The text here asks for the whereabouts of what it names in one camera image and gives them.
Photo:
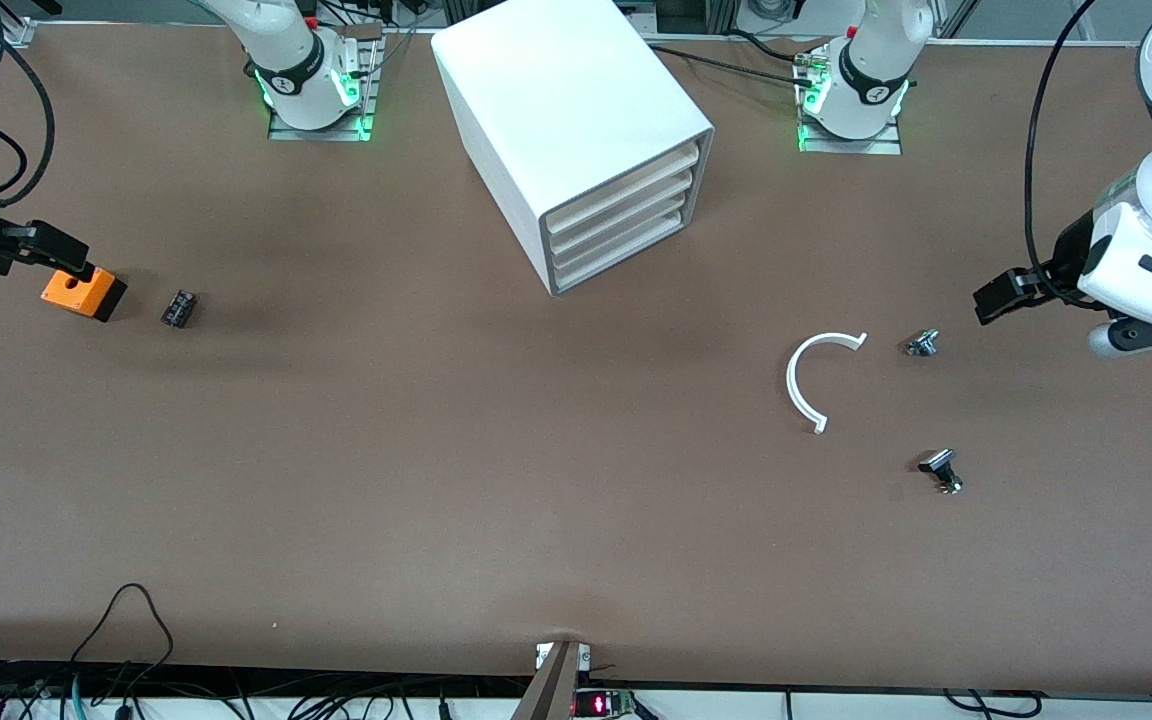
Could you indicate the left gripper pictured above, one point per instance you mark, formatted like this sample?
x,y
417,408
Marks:
x,y
1069,256

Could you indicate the white plastic tray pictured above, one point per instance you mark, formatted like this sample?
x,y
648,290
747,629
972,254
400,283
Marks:
x,y
626,185

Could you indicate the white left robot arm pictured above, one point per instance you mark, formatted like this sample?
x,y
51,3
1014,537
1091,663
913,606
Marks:
x,y
871,80

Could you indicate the orange box with black base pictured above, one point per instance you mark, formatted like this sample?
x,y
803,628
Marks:
x,y
76,290

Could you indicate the small black electronic component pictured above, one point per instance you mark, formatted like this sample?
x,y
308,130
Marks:
x,y
180,308

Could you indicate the white curved plastic clip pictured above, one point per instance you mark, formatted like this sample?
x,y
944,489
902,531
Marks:
x,y
792,385

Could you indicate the circuit board with red display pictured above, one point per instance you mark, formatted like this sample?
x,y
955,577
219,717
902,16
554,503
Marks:
x,y
604,704

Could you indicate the small silver knob switch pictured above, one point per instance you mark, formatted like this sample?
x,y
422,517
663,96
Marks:
x,y
922,344

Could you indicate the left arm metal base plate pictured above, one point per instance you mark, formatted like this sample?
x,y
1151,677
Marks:
x,y
851,146

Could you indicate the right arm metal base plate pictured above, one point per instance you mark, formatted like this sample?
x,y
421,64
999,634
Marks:
x,y
371,90

